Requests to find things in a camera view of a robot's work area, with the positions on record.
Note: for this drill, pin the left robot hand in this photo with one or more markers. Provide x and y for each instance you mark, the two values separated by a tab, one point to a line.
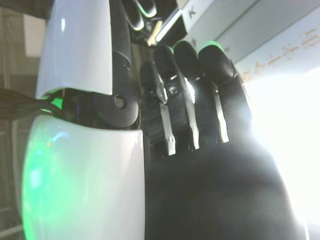
200	187

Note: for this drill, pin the white printed carton box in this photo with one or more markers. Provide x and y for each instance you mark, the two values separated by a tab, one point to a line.
262	25

